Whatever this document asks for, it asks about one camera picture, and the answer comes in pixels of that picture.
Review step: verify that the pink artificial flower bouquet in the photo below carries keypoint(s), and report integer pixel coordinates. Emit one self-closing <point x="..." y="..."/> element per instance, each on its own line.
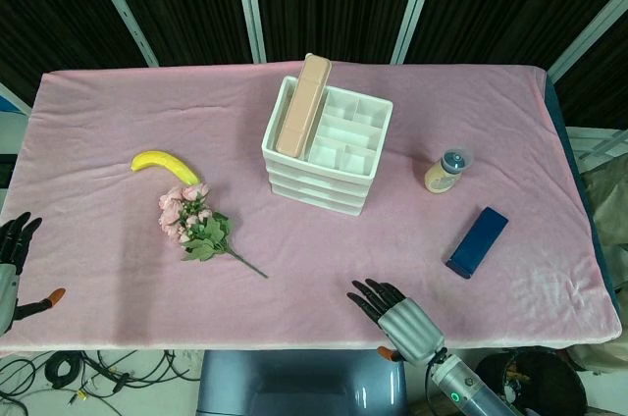
<point x="198" y="229"/>

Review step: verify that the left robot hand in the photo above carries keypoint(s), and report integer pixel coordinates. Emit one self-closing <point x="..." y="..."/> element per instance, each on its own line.
<point x="9" y="283"/>

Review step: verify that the yellow banana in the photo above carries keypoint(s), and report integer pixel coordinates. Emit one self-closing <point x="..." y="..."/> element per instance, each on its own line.
<point x="169" y="163"/>

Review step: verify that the white drawer organizer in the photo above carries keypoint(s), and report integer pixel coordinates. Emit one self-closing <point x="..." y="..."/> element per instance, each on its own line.
<point x="350" y="134"/>

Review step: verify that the navy blue box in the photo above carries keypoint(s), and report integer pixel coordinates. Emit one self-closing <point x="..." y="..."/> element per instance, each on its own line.
<point x="478" y="242"/>

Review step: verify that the beige bottle with blue cap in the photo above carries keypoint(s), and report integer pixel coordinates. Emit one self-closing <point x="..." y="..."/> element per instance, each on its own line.
<point x="444" y="175"/>

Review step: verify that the blue-grey robot torso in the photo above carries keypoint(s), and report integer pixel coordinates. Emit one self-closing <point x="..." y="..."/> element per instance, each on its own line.
<point x="294" y="386"/>

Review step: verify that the clear plastic drawer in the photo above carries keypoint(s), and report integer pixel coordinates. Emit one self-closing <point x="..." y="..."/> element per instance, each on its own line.
<point x="314" y="179"/>

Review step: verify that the beige crumpled bag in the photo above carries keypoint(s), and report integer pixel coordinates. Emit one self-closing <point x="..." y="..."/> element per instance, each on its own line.
<point x="611" y="205"/>

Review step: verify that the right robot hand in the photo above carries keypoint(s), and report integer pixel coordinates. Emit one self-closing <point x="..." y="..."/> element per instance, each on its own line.
<point x="412" y="332"/>

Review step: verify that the tan rectangular block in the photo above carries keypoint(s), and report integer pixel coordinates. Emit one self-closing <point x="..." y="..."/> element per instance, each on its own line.
<point x="301" y="107"/>

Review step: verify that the white frame post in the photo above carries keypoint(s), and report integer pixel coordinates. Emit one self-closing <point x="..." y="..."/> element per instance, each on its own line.
<point x="250" y="4"/>
<point x="589" y="36"/>
<point x="417" y="4"/>
<point x="122" y="9"/>

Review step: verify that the pink tablecloth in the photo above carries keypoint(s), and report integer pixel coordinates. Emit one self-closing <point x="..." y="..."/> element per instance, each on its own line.
<point x="294" y="264"/>

